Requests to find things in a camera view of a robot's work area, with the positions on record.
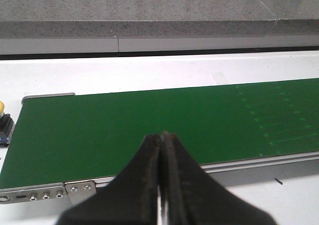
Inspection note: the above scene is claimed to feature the grey stone countertop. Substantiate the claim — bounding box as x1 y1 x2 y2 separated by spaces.
0 0 319 39

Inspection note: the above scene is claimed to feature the aluminium conveyor frame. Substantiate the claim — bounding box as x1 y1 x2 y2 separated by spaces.
0 92 319 205

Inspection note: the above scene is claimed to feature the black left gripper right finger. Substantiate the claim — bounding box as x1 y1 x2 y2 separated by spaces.
161 132 276 225

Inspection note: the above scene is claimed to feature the left steel conveyor mounting bracket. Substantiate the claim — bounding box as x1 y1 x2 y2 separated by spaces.
65 181 96 205

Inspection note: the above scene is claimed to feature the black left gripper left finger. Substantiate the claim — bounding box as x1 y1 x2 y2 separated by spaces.
57 134 160 225

